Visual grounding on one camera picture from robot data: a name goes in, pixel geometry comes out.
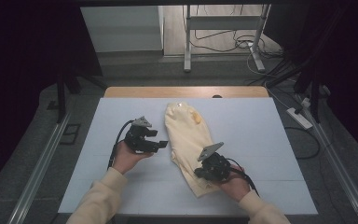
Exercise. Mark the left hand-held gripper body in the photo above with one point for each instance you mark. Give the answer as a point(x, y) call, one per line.
point(136, 140)

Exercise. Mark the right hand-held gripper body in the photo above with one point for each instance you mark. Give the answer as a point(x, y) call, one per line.
point(217, 166)

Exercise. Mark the cream baby pants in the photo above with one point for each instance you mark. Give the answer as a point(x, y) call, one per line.
point(186, 140)

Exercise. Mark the person's left hand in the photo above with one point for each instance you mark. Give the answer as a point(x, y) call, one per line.
point(126, 158)

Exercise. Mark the person's right hand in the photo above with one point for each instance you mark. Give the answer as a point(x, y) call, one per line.
point(234, 186)

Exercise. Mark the pale blue table mat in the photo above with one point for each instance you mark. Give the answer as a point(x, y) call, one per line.
point(261, 140)

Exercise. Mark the black round table grommet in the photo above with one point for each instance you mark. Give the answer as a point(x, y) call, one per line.
point(217, 96)

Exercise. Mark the black metal stand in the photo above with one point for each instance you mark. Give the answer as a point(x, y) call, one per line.
point(61, 93)
point(315, 93)

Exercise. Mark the white power strip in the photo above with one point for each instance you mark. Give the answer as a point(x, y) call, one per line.
point(299, 118)

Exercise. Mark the white plug adapter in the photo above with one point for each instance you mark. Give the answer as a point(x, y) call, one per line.
point(305, 102)

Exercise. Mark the white metal stand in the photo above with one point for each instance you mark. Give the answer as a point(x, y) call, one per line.
point(223, 22)

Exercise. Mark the black curtain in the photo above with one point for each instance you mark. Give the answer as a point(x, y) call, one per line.
point(18, 77)
point(351, 62)

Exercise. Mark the aluminium rail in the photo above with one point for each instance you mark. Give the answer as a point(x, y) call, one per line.
point(338, 168)
point(40, 168)

